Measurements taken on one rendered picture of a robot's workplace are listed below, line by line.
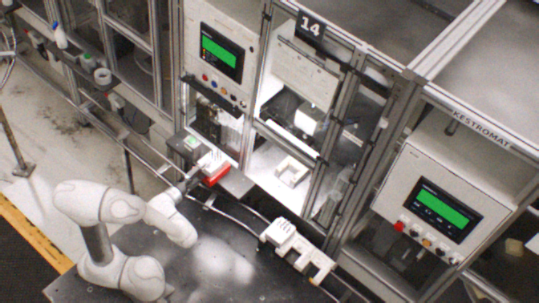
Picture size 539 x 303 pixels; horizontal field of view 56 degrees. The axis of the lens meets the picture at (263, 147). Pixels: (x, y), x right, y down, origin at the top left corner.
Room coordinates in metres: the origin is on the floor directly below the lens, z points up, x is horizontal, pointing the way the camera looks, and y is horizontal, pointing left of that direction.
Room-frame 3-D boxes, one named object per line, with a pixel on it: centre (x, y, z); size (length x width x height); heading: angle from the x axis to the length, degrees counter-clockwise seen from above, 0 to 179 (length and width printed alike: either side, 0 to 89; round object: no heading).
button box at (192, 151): (1.64, 0.37, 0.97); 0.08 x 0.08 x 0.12; 59
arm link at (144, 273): (0.94, 0.43, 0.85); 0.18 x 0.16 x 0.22; 87
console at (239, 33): (1.79, 0.21, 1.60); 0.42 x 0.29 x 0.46; 59
